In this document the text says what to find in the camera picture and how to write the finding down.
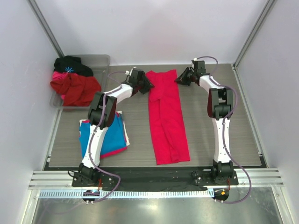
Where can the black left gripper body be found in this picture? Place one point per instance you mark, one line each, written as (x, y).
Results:
(144, 85)

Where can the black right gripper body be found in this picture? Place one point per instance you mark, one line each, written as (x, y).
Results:
(187, 78)

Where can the crimson pink t-shirt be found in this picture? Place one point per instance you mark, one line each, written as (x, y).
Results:
(166, 119)

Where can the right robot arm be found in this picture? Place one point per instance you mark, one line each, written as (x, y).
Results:
(220, 104)

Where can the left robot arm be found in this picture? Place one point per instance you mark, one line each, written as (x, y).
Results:
(101, 116)

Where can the grey plastic bin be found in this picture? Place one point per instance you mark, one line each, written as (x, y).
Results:
(99, 64)

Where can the dark red t-shirt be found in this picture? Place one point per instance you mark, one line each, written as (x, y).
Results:
(76, 90)

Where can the black t-shirt with blue print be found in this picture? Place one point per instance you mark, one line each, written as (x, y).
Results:
(72, 64)

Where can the pink t-shirt in bin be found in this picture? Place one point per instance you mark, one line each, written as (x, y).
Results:
(58, 75)

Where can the folded pink t-shirt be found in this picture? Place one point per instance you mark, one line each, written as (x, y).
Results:
(112, 154)

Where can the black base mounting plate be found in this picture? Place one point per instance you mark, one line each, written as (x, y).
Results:
(199, 176)

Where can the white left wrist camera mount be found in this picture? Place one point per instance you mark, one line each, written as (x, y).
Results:
(129, 72)

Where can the right aluminium frame post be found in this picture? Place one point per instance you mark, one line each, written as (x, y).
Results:
(253, 33)

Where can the aluminium frame post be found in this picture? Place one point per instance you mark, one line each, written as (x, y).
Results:
(40, 17)
(253, 33)

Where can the aluminium front rail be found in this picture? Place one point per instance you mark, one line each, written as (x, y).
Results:
(260, 177)

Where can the left aluminium frame post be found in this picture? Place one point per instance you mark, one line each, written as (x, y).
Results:
(40, 17)

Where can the slotted white cable duct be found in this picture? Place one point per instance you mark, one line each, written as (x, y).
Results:
(93, 194)

